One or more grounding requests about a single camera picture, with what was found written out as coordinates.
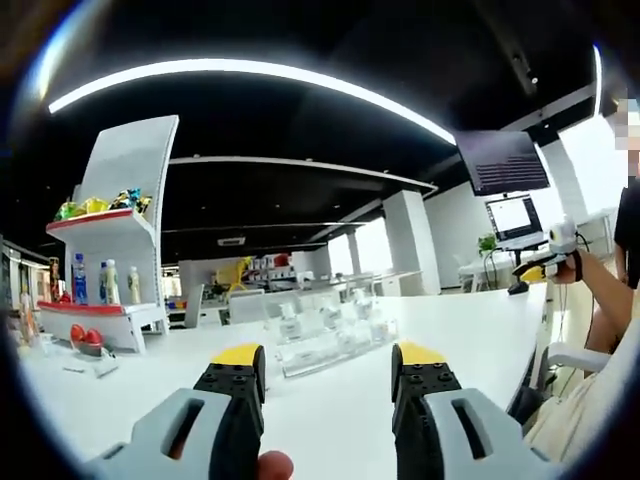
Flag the white display shelf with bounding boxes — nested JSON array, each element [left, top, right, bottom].
[[37, 114, 180, 355]]

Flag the background storage shelf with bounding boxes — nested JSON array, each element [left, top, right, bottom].
[[249, 252, 294, 281]]

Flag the person in beige trousers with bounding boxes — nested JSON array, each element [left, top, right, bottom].
[[524, 324, 640, 466]]

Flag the blue black snack bag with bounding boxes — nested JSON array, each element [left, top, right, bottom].
[[109, 188, 144, 210]]

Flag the dark snack tube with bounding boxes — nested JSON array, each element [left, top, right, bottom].
[[48, 257, 62, 301]]

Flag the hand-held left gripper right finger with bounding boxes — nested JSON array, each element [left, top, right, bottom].
[[391, 342, 564, 480]]

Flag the pale drink bottle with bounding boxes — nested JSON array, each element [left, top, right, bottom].
[[127, 265, 143, 304]]

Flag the grey desk partition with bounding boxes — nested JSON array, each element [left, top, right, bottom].
[[227, 288, 266, 324]]

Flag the black monitor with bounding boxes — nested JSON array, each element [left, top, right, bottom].
[[457, 130, 551, 196]]

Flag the green snack bag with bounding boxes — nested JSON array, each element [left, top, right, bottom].
[[54, 199, 81, 222]]

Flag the cream drink bottle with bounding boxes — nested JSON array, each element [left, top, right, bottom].
[[103, 258, 122, 305]]

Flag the white handheld tool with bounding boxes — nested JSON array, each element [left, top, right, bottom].
[[94, 349, 120, 379]]

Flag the person's right hand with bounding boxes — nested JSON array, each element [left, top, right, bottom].
[[552, 248, 586, 285]]

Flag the open laptop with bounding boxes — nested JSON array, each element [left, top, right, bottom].
[[484, 194, 549, 251]]

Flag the clear acrylic reagent rack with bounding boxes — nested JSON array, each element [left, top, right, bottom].
[[263, 287, 401, 380]]

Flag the person's left hand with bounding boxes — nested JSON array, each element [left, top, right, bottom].
[[257, 449, 295, 480]]

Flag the white office chair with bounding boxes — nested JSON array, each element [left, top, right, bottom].
[[544, 342, 615, 374]]

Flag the large blue drink bottle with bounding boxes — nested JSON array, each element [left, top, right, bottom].
[[72, 252, 90, 306]]

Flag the curved ceiling light strip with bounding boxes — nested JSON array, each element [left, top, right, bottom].
[[48, 58, 459, 146]]

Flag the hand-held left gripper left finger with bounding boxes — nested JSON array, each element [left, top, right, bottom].
[[82, 343, 267, 480]]

